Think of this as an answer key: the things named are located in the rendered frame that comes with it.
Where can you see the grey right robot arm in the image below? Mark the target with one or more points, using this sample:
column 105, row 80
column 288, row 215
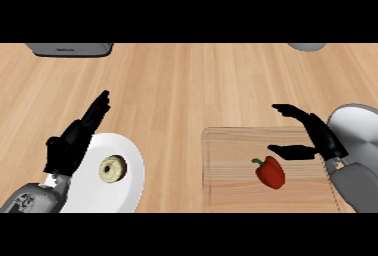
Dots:
column 351, row 185

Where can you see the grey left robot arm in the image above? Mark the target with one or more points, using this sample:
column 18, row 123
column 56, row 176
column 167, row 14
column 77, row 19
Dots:
column 37, row 195

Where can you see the wooden cutting board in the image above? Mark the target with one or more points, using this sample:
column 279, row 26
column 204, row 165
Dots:
column 266, row 173

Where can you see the grey rounded object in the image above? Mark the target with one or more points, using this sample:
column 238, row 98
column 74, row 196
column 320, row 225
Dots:
column 306, row 46

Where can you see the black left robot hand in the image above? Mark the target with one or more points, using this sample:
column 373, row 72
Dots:
column 68, row 150

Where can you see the grey appliance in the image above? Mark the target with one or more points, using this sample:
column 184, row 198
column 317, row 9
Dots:
column 68, row 50

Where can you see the red bell pepper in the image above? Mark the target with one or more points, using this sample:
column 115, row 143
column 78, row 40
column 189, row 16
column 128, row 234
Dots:
column 270, row 172

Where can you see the white plate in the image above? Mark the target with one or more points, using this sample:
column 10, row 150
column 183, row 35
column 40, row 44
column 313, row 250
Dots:
column 105, row 173

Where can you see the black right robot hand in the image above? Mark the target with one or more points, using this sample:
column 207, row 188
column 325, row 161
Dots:
column 319, row 133

